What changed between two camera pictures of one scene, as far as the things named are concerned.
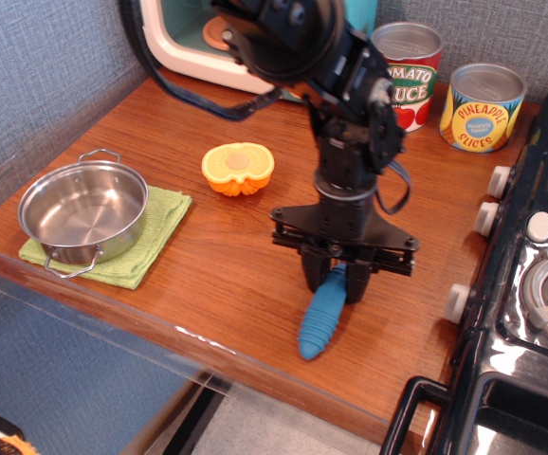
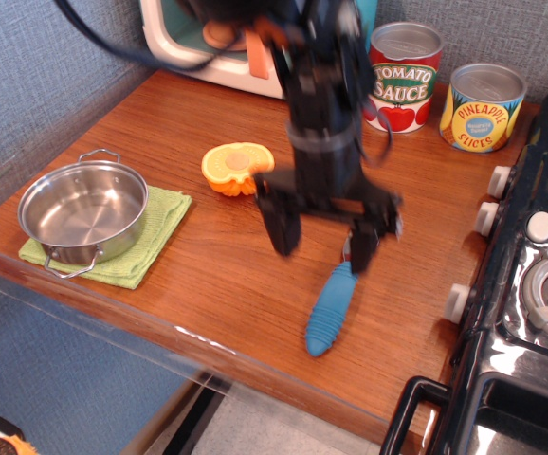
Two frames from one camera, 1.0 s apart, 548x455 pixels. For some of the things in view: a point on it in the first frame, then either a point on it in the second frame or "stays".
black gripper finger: (357, 279) to (365, 239)
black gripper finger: (316, 267) to (284, 224)
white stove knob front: (456, 301) stays
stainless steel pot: (85, 211) stays
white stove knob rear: (499, 179) stays
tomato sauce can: (411, 51) stays
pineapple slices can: (482, 109) stays
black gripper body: (341, 227) to (327, 176)
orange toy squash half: (240, 168) stays
